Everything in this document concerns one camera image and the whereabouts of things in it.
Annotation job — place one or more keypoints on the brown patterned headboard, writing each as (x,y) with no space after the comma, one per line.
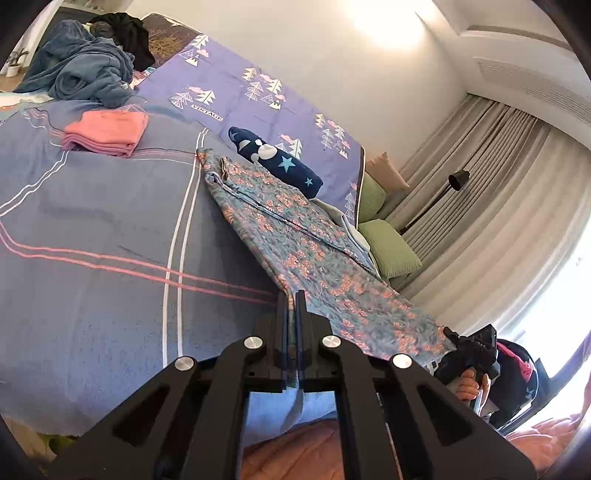
(166,37)

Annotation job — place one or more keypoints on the green pillow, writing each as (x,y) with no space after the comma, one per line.
(372,198)
(393,256)

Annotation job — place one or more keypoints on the purple tree print sheet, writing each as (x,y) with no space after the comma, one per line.
(214,86)

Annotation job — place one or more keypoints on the beige curtain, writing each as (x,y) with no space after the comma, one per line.
(489,250)

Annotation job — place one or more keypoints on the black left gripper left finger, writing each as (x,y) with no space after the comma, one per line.
(186,422)

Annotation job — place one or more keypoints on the folded pink garment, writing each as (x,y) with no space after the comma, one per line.
(109,132)

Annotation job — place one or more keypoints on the beige cushion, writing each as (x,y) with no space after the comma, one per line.
(383,171)

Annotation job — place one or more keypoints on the blue striped bed blanket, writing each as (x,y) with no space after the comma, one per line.
(111,267)

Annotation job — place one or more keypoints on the green pillow far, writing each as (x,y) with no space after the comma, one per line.
(372,198)

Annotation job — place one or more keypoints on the black floor lamp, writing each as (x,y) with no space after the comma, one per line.
(456,182)

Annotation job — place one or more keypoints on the crumpled blue towel blanket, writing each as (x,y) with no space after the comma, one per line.
(75,65)

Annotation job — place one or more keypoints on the right hand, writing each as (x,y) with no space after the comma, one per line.
(468,388)

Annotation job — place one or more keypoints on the black clothing pile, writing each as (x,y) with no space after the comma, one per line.
(126,32)

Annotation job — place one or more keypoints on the green pillow near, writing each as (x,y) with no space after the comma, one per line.
(393,256)

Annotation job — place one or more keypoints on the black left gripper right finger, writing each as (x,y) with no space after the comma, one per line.
(396,420)

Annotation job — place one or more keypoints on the pink sleeve right forearm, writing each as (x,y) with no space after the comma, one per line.
(543,443)

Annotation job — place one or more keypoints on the floral teal pink garment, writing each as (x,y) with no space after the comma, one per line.
(302,249)

